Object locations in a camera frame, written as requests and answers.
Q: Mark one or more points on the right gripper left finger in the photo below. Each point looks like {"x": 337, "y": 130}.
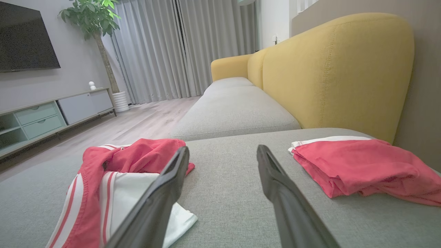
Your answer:
{"x": 151, "y": 217}

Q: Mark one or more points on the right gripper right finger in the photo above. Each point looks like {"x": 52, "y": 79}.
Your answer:
{"x": 293, "y": 217}

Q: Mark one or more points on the red and white shirt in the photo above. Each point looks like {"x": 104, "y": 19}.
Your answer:
{"x": 137, "y": 155}

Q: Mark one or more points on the red shorts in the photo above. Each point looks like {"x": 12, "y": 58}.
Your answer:
{"x": 365, "y": 165}

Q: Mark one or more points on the large grey sofa ottoman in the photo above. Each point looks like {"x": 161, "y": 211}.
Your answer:
{"x": 224, "y": 189}

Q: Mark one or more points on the grey sofa seat cushion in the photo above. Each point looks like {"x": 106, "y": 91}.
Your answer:
{"x": 229, "y": 82}
{"x": 234, "y": 113}

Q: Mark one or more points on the white ribbed plant pot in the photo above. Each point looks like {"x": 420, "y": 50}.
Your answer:
{"x": 120, "y": 101}

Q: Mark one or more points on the grey wooden TV cabinet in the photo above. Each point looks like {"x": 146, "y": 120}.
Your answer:
{"x": 79, "y": 106}

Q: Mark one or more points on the small white figurine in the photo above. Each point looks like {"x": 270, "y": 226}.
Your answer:
{"x": 92, "y": 86}

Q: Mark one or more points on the large yellow sofa backrest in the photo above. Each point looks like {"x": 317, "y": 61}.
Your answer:
{"x": 337, "y": 75}

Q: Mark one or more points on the yellow sofa armrest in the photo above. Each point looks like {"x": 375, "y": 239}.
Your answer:
{"x": 229, "y": 67}

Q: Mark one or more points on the grey pleated curtains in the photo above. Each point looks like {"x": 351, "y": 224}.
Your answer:
{"x": 165, "y": 51}

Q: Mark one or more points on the green indoor tree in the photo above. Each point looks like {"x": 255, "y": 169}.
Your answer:
{"x": 91, "y": 15}

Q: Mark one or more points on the white wall switch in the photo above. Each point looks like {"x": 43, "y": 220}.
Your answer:
{"x": 275, "y": 39}

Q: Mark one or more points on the black wall television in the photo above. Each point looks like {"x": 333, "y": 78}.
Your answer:
{"x": 24, "y": 41}

